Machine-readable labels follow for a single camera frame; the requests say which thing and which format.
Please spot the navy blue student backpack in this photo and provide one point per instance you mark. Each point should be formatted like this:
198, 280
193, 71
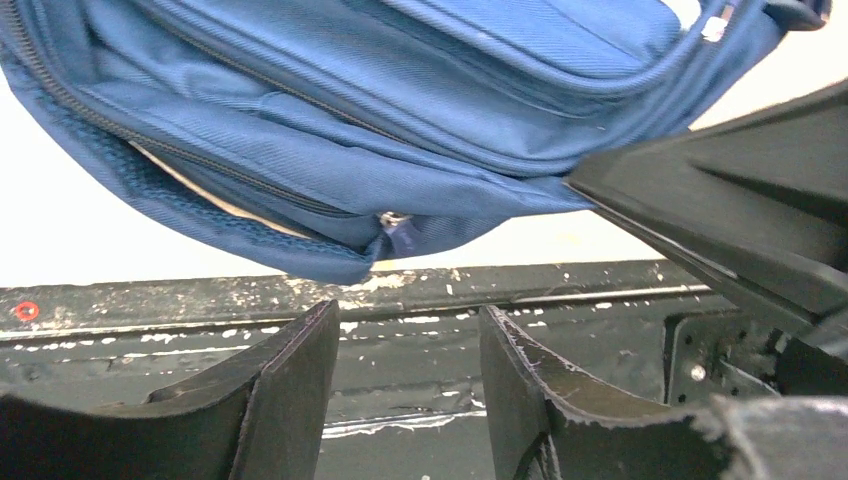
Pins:
319, 137

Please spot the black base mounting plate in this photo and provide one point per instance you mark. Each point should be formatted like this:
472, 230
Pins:
407, 397

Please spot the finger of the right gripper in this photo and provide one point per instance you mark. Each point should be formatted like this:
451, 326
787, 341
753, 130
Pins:
755, 207

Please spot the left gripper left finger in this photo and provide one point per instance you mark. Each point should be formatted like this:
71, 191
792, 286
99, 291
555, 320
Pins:
257, 415

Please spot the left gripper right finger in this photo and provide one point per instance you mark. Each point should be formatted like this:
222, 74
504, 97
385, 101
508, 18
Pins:
741, 401

